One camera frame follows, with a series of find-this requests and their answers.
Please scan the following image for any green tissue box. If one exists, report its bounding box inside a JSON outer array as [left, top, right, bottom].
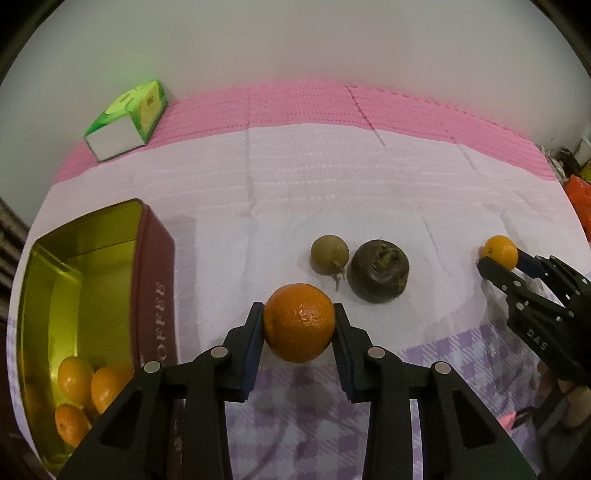
[[83, 80, 167, 163]]

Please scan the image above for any red and gold tin box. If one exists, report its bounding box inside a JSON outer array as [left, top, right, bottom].
[[16, 198, 178, 476]]

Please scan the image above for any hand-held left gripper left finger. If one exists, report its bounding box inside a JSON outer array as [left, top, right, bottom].
[[58, 302, 265, 480]]

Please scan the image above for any pink mat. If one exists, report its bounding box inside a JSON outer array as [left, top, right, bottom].
[[55, 82, 561, 185]]

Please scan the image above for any person's right hand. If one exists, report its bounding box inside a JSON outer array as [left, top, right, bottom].
[[538, 362, 591, 430]]

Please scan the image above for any brown longan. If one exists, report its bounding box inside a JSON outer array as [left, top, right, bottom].
[[310, 234, 350, 291]]

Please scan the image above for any dark water chestnut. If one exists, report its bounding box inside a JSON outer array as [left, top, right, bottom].
[[347, 239, 410, 304]]

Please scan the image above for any yellow-orange kumquat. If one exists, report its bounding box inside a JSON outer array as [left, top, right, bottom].
[[54, 403, 92, 448], [58, 355, 94, 407], [480, 235, 519, 271], [90, 366, 134, 414]]

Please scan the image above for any white and purple checkered cloth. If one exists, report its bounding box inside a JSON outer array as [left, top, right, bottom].
[[7, 122, 591, 480]]

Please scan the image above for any orange plastic bag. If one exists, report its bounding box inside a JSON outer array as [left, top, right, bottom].
[[564, 175, 591, 241]]

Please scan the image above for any pile of dark clutter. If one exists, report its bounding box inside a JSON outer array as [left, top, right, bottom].
[[542, 136, 591, 181]]

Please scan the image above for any deep orange mandarin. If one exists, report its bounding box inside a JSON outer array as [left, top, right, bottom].
[[263, 283, 336, 364]]

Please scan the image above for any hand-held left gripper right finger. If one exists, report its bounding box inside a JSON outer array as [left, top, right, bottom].
[[332, 302, 539, 480]]

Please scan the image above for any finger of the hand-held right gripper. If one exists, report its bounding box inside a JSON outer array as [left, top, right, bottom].
[[478, 257, 573, 320], [516, 248, 591, 301]]

